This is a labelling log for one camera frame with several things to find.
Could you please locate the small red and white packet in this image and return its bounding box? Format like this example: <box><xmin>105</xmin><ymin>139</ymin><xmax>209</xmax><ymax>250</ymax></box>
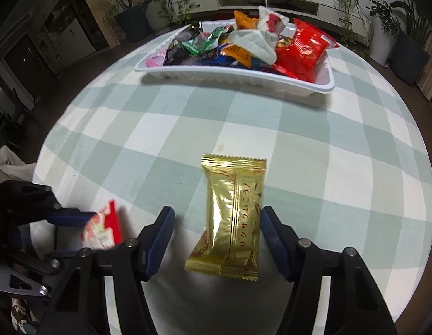
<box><xmin>81</xmin><ymin>200</ymin><xmax>124</xmax><ymax>251</ymax></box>

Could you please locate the long black snack packet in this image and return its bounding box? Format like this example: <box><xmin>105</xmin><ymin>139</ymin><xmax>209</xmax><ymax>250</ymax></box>
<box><xmin>163</xmin><ymin>28</ymin><xmax>202</xmax><ymax>66</ymax></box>

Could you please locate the green checked tablecloth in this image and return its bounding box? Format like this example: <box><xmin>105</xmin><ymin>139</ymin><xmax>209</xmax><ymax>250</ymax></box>
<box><xmin>35</xmin><ymin>24</ymin><xmax>432</xmax><ymax>335</ymax></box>

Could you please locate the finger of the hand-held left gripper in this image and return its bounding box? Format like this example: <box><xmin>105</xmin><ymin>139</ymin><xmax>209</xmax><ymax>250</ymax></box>
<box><xmin>3</xmin><ymin>181</ymin><xmax>98</xmax><ymax>229</ymax></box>
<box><xmin>0</xmin><ymin>248</ymin><xmax>65</xmax><ymax>301</ymax></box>

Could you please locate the plant in tall white pot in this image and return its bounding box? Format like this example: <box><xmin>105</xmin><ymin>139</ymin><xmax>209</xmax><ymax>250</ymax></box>
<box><xmin>366</xmin><ymin>0</ymin><xmax>401</xmax><ymax>67</ymax></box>

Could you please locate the green seaweed snack packet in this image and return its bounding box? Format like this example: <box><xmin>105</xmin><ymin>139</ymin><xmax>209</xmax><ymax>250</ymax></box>
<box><xmin>181</xmin><ymin>24</ymin><xmax>230</xmax><ymax>56</ymax></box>

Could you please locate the gold snack packet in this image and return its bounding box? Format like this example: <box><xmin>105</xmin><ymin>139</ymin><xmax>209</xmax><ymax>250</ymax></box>
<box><xmin>184</xmin><ymin>154</ymin><xmax>267</xmax><ymax>281</ymax></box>

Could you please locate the tall plant in dark pot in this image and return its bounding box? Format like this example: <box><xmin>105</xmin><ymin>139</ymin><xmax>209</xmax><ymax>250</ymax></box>
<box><xmin>87</xmin><ymin>0</ymin><xmax>154</xmax><ymax>42</ymax></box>

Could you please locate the beige curtain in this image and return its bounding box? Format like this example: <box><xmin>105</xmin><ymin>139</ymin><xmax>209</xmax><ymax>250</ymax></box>
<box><xmin>416</xmin><ymin>52</ymin><xmax>432</xmax><ymax>102</ymax></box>

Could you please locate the big-leaf plant in dark pot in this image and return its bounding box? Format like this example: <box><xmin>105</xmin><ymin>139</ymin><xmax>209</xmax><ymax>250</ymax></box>
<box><xmin>383</xmin><ymin>0</ymin><xmax>432</xmax><ymax>84</ymax></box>

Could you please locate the white and red snack packet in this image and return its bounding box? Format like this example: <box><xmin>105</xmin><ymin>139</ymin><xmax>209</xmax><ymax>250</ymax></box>
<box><xmin>228</xmin><ymin>5</ymin><xmax>296</xmax><ymax>65</ymax></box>

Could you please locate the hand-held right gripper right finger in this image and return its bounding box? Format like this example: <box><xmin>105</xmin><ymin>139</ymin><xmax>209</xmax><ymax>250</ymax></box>
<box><xmin>260</xmin><ymin>206</ymin><xmax>399</xmax><ymax>335</ymax></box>

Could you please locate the small plant in round white pot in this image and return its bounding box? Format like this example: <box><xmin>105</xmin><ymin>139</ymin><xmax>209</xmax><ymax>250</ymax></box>
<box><xmin>143</xmin><ymin>0</ymin><xmax>171</xmax><ymax>32</ymax></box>

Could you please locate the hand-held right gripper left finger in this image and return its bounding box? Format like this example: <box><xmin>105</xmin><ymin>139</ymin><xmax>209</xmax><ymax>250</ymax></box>
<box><xmin>36</xmin><ymin>206</ymin><xmax>176</xmax><ymax>335</ymax></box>

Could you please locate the white television cabinet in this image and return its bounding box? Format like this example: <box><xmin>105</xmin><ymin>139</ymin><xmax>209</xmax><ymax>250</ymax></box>
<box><xmin>188</xmin><ymin>0</ymin><xmax>373</xmax><ymax>35</ymax></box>

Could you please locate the white plastic tray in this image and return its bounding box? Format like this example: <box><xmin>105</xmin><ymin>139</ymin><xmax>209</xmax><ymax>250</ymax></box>
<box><xmin>134</xmin><ymin>19</ymin><xmax>337</xmax><ymax>95</ymax></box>

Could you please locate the blue and yellow snack packet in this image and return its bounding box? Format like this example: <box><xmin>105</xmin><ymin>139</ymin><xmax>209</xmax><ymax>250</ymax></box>
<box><xmin>198</xmin><ymin>42</ymin><xmax>272</xmax><ymax>70</ymax></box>

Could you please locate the orange snack packet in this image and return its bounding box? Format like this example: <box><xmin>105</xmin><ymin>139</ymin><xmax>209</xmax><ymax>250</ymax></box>
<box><xmin>233</xmin><ymin>10</ymin><xmax>260</xmax><ymax>30</ymax></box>

